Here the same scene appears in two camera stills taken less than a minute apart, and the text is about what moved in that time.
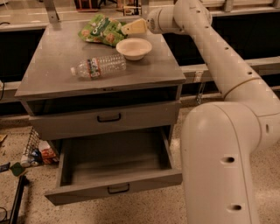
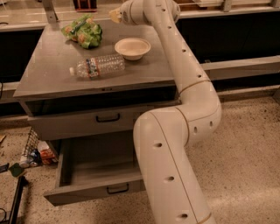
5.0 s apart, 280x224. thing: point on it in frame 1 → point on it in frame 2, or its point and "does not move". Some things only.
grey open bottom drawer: x=107 y=164 does not move
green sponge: x=17 y=169 does not move
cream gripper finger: x=134 y=27 → x=115 y=15
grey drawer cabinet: x=142 y=101 does not move
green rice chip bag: x=102 y=29 → x=84 y=31
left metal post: x=52 y=13 does not move
